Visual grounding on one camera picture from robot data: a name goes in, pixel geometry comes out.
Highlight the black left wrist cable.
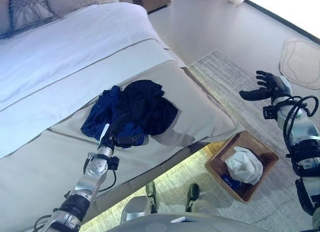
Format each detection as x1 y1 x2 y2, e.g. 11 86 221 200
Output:
98 168 118 193

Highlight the silver robot leg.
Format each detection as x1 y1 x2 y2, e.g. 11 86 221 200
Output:
120 181 160 224
184 183 221 214

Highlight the silver robot left leg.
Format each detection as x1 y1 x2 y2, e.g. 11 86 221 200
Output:
120 181 160 224

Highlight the large plain pillow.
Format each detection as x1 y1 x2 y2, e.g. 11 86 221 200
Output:
0 0 12 38
46 0 121 18

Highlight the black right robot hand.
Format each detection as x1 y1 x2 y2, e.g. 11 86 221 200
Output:
239 70 293 105

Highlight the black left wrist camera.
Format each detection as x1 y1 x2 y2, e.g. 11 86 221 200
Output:
107 156 121 171

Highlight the brown wicker basket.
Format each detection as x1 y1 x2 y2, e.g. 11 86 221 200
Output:
204 130 280 204

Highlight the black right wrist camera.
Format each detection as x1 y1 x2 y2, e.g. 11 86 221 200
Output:
262 105 278 121

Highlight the bed with beige cover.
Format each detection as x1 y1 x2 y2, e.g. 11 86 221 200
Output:
0 38 247 232

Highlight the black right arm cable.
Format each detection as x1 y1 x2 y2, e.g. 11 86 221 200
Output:
281 95 320 155

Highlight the black garment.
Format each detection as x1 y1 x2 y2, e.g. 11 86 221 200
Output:
117 79 180 137

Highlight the beige upholstered bed frame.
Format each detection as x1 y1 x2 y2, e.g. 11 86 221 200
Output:
82 141 216 225

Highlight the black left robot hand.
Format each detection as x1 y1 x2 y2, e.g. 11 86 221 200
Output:
99 113 146 149

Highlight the white duvet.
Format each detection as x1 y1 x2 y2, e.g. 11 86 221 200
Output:
0 3 187 112

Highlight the oval beige floor mat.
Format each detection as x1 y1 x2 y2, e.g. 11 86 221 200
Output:
279 37 320 89

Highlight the grey robot torso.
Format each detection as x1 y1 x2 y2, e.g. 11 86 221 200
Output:
104 211 268 232

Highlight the brown wooden nightstand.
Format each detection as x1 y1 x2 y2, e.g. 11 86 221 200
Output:
131 0 172 13

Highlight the white garment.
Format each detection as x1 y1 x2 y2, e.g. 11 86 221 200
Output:
224 146 265 185

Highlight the silver robot right leg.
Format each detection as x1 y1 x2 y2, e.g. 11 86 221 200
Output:
184 183 221 214

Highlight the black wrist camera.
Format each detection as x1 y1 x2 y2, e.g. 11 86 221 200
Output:
107 156 121 171
262 105 278 121

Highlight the blue garment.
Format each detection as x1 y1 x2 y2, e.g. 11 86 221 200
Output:
80 84 148 147

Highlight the grey patterned pillow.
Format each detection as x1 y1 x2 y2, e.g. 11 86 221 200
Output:
7 0 60 34

